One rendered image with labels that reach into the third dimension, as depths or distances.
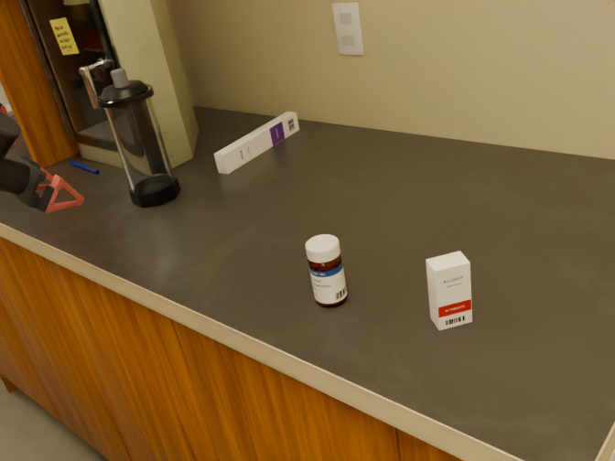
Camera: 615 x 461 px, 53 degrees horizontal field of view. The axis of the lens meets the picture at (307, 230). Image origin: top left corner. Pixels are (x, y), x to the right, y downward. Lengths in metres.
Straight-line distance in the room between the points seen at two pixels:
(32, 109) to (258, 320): 0.99
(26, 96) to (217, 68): 0.51
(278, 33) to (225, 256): 0.74
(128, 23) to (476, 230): 0.81
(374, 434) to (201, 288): 0.34
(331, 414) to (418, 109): 0.77
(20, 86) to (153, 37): 0.41
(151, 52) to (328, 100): 0.44
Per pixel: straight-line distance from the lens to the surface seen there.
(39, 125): 1.70
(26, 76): 1.68
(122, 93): 1.22
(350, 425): 0.87
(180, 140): 1.46
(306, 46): 1.56
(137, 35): 1.39
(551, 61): 1.25
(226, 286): 0.96
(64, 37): 1.50
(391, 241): 1.00
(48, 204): 1.16
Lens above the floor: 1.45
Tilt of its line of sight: 29 degrees down
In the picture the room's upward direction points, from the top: 11 degrees counter-clockwise
